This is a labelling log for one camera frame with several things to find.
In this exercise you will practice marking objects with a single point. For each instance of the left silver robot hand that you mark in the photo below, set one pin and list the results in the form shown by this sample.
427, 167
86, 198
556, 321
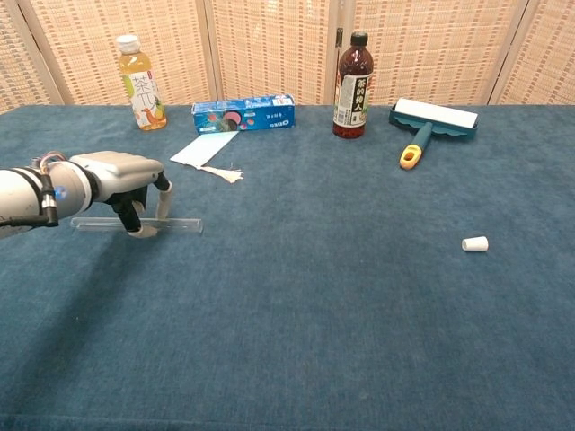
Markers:
121, 168

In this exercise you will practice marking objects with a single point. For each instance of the transparent glass test tube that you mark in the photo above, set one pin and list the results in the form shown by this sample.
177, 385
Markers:
179, 224

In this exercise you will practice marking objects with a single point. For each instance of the small white cap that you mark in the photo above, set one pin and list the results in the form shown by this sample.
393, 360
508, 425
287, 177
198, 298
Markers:
475, 243

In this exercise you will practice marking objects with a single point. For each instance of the yellow tea bottle white cap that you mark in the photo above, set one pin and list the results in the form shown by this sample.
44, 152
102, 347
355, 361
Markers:
144, 99

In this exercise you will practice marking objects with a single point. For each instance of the woven bamboo screen panel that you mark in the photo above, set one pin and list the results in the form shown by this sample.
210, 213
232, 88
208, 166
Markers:
269, 45
548, 63
18, 72
427, 45
112, 27

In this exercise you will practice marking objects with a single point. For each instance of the dark tea bottle black cap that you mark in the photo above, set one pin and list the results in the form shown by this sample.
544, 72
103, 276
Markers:
352, 99

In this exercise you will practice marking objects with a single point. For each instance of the blue table cloth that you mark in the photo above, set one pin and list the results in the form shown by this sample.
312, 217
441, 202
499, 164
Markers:
314, 314

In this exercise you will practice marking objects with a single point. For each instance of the black screen hinge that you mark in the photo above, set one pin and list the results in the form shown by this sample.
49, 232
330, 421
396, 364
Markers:
339, 37

